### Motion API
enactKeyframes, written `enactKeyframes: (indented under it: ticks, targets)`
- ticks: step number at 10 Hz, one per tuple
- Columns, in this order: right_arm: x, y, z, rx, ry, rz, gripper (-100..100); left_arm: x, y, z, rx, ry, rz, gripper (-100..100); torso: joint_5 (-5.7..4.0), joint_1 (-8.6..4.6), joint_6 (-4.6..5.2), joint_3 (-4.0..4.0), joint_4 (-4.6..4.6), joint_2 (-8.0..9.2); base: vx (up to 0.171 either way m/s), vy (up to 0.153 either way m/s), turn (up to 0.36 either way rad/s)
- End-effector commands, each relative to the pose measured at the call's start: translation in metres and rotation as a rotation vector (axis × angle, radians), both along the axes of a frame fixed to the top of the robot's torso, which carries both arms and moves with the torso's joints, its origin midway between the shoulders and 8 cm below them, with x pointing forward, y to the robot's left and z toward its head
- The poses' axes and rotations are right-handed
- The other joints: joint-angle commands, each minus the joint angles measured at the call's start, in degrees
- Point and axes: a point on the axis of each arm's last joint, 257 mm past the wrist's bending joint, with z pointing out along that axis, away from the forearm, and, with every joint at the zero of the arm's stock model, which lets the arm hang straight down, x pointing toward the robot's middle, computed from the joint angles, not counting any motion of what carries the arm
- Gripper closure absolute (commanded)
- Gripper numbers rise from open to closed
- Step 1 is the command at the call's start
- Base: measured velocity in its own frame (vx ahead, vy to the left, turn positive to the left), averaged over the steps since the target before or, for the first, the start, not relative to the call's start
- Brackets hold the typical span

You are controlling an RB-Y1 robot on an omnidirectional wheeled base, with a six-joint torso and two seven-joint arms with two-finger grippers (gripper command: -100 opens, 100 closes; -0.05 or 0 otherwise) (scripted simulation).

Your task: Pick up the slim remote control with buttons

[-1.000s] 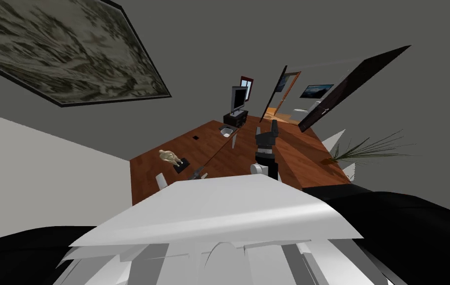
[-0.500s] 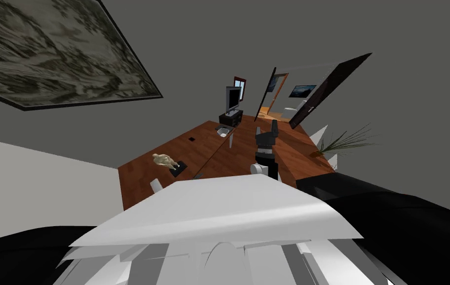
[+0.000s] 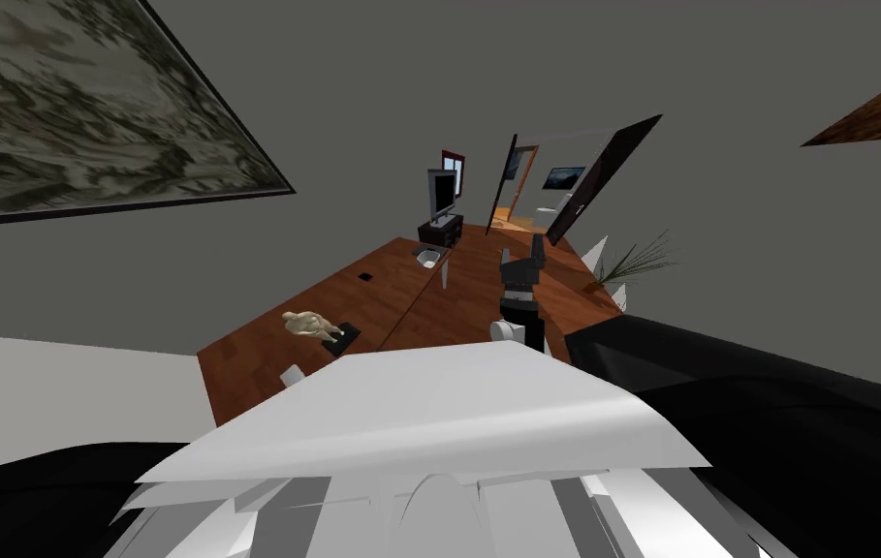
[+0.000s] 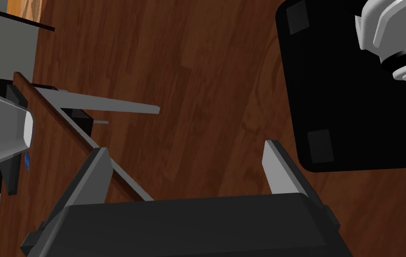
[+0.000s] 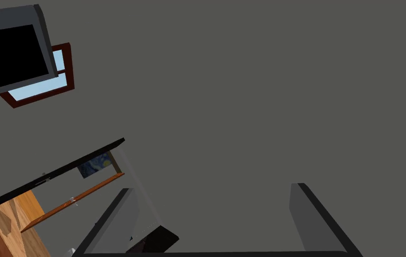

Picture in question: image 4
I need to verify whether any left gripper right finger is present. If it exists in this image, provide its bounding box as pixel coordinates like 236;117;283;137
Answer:
261;140;328;208

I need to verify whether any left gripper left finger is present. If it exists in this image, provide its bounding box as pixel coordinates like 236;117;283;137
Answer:
40;146;114;229

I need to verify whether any brown wooden table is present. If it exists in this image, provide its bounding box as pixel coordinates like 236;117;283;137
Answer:
0;71;161;257

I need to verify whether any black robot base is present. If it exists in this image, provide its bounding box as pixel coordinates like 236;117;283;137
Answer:
275;0;406;174

